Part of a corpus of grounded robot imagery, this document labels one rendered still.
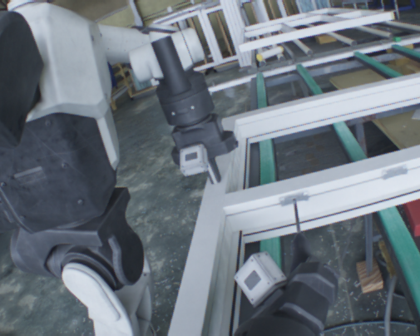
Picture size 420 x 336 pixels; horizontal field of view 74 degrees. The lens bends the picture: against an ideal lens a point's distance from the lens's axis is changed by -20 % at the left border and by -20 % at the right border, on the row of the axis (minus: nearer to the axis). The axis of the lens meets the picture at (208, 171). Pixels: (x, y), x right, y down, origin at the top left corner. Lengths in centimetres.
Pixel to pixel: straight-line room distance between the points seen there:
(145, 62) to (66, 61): 21
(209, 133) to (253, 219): 16
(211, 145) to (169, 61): 17
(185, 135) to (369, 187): 33
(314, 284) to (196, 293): 17
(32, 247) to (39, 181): 21
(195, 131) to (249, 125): 38
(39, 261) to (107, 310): 16
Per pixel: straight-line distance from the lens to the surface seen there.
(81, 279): 56
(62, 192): 44
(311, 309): 32
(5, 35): 26
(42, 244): 59
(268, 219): 58
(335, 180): 56
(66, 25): 38
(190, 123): 58
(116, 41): 75
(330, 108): 95
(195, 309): 42
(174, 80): 52
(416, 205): 98
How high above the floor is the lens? 123
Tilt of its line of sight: 25 degrees down
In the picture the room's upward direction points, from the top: 21 degrees counter-clockwise
